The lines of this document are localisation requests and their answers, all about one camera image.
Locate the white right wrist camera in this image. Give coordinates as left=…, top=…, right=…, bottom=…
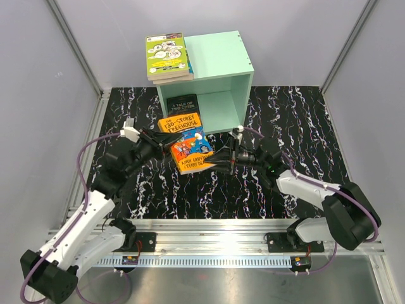
left=229, top=125, right=244, bottom=145

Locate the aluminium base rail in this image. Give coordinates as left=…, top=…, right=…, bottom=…
left=42, top=218, right=385, bottom=269

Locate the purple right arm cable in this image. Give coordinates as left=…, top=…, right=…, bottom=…
left=242, top=126, right=380, bottom=275

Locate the mint green open box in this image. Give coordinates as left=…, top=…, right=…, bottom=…
left=157, top=31, right=254, bottom=134

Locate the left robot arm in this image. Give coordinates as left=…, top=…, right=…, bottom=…
left=20, top=127, right=182, bottom=303

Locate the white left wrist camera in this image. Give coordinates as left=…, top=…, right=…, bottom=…
left=120, top=118, right=140, bottom=143

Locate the black marble pattern mat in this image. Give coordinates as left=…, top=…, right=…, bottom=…
left=101, top=86, right=349, bottom=219

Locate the orange 130-Storey Treehouse book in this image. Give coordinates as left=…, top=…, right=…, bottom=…
left=158, top=112, right=213, bottom=175

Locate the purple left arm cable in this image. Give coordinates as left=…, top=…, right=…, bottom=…
left=19, top=132, right=130, bottom=304

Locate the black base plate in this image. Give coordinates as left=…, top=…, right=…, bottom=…
left=264, top=232, right=325, bottom=253
left=113, top=232, right=157, bottom=253

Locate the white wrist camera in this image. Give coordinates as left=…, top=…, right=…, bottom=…
left=229, top=125, right=244, bottom=145
left=120, top=118, right=140, bottom=143

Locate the blue 26-Storey Treehouse book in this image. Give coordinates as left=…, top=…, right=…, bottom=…
left=184, top=42, right=194, bottom=80

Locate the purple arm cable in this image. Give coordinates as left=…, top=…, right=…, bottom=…
left=19, top=132, right=130, bottom=304
left=242, top=126, right=380, bottom=275

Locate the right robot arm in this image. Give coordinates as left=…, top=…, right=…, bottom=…
left=205, top=128, right=381, bottom=251

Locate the dark Tale of Two Cities book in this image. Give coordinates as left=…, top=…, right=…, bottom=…
left=166, top=94, right=200, bottom=117

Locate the lime green book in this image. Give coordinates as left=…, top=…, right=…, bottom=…
left=146, top=32, right=189, bottom=80

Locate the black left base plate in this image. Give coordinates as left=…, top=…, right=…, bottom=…
left=113, top=232, right=157, bottom=253

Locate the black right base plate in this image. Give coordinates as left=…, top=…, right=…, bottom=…
left=264, top=232, right=325, bottom=253

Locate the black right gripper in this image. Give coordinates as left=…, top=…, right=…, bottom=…
left=204, top=137, right=267, bottom=175

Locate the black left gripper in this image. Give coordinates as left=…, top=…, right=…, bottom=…
left=125, top=127, right=184, bottom=177

